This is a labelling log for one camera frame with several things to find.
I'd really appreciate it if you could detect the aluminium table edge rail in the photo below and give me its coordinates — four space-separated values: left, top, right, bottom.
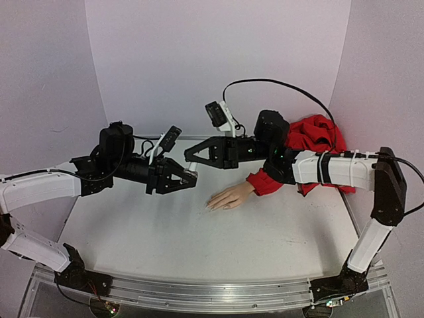
132 134 262 142

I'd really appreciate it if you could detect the mannequin hand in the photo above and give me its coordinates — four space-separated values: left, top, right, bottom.
206 181 254 211

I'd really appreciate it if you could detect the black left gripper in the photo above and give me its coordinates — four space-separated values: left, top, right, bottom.
111 154 199 195

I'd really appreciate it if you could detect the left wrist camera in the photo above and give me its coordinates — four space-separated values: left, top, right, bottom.
148 126 182 164

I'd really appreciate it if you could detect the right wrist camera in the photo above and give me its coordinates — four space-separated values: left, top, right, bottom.
205 101 237 137

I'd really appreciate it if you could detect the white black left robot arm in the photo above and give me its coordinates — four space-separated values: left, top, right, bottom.
1 121 198 290

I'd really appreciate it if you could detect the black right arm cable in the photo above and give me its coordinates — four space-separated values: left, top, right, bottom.
221 78 339 153

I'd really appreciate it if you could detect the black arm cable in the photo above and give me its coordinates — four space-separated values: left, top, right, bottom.
221 78 339 153
0 168 80 183

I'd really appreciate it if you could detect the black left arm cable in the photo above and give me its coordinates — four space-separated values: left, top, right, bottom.
0 168 80 183

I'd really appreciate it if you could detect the red dress cloth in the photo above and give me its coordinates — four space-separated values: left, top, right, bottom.
246 115 347 196

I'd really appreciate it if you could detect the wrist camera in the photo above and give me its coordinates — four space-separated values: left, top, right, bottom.
205 101 237 137
148 126 182 164

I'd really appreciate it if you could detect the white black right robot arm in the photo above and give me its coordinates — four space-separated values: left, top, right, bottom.
184 110 407 275

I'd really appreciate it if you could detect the aluminium front base frame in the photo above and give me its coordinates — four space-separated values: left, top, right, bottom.
19 265 399 317

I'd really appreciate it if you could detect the white nail polish cap brush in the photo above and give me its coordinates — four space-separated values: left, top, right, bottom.
187 162 197 172

